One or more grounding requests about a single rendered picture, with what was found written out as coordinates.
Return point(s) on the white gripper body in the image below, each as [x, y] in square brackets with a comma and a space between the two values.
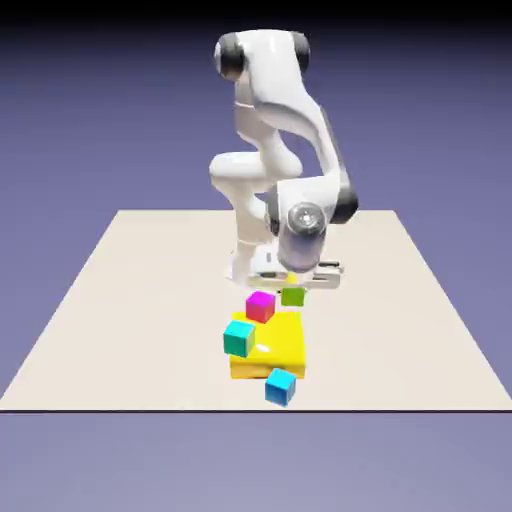
[326, 278]

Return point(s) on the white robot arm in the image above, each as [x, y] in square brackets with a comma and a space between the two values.
[280, 104]

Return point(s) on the small green cube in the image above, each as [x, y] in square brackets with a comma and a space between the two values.
[292, 296]

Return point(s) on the small magenta cube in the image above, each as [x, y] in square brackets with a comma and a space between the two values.
[260, 307]

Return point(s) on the small teal cube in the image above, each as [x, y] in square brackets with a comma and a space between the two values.
[238, 339]

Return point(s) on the small blue cube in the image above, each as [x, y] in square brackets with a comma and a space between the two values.
[280, 387]

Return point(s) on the large yellow box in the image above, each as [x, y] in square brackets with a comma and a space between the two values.
[282, 344]

